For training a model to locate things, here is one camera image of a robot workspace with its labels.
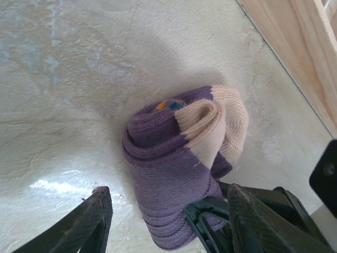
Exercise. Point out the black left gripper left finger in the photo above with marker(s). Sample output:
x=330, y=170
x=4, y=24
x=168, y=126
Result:
x=79, y=232

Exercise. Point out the wooden compartment tray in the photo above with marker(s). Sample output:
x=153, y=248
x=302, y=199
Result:
x=295, y=52

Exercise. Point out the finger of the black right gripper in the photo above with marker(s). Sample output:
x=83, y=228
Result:
x=289, y=205
x=210, y=232

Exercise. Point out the purple sock with beige toe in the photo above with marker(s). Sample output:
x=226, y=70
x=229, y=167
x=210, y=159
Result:
x=163, y=158

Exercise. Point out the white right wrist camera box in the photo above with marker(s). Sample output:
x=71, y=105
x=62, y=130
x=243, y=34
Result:
x=326, y=221

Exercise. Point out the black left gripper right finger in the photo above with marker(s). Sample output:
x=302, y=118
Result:
x=252, y=232

